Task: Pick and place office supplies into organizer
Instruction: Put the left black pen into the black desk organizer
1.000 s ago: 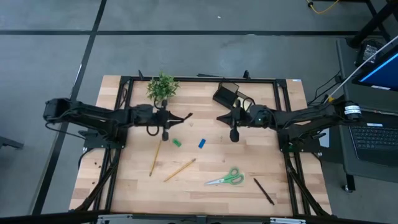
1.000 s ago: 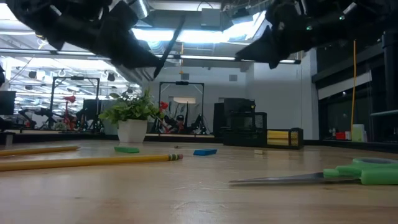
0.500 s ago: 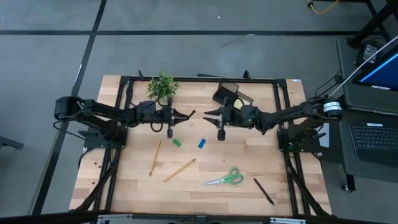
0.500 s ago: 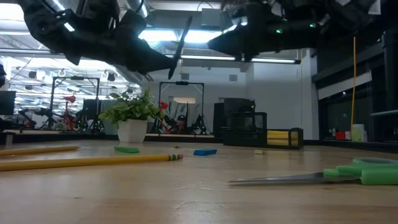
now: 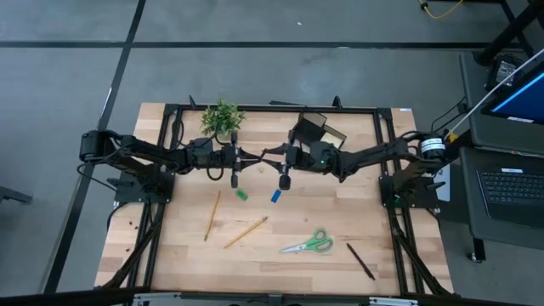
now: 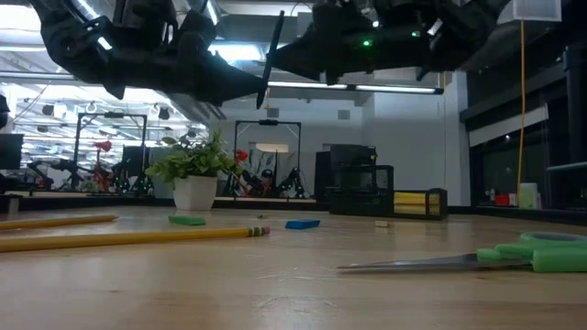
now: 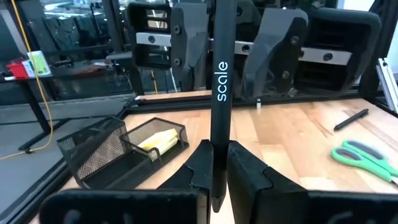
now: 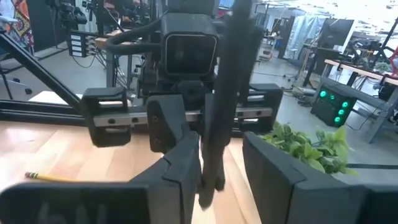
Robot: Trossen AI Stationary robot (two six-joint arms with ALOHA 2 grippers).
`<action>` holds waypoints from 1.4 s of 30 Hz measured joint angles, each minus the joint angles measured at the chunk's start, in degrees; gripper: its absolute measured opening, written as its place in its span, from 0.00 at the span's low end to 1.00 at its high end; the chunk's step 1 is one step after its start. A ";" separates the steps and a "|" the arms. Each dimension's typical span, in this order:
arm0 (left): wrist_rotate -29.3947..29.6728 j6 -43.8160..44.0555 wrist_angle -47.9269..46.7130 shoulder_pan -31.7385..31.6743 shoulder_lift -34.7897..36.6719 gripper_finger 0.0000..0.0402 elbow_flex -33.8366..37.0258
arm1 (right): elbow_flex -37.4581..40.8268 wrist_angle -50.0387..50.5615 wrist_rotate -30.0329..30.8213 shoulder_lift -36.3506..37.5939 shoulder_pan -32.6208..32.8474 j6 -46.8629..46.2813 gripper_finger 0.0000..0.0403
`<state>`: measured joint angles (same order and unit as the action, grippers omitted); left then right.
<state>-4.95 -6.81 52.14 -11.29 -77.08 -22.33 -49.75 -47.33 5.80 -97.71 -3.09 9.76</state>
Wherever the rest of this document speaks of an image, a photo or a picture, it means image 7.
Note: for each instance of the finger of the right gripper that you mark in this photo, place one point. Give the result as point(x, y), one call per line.
point(189, 46)
point(273, 56)

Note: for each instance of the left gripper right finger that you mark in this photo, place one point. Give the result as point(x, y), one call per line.
point(280, 205)

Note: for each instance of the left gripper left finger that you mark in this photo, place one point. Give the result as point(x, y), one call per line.
point(124, 207)

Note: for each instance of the plain black pen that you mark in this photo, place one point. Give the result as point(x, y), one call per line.
point(351, 119)

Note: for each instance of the yellow sticky note pad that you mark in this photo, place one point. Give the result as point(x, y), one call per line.
point(160, 141)

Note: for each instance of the black mesh desk organizer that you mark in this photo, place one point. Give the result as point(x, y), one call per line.
point(109, 161)

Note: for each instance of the silver aluminium extrusion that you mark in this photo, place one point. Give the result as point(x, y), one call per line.
point(387, 84)

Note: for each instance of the black side desk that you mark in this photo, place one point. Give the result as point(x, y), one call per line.
point(36, 105)

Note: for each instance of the green and white box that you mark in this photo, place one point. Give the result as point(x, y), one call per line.
point(39, 63)

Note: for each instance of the red box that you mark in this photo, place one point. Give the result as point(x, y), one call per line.
point(18, 71)

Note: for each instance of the black table frame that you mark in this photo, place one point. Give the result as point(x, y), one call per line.
point(174, 104)

